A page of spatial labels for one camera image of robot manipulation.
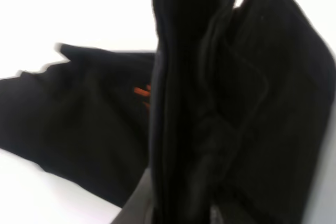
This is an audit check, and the black printed t-shirt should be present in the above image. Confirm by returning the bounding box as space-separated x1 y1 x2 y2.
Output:
1 0 335 223

